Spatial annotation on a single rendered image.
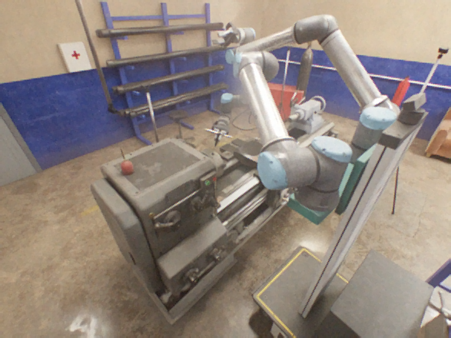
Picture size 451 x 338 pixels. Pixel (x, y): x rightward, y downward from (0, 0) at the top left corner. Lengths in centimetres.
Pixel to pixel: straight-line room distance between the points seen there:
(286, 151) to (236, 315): 171
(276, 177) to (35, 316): 244
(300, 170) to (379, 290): 101
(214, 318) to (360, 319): 119
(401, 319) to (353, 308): 23
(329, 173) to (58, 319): 243
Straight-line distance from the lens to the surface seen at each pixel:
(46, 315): 273
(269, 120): 93
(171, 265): 156
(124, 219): 125
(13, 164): 448
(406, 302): 170
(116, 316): 244
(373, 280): 167
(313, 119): 300
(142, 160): 149
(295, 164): 82
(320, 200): 98
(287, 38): 146
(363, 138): 132
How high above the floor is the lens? 212
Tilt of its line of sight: 36 degrees down
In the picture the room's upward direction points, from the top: straight up
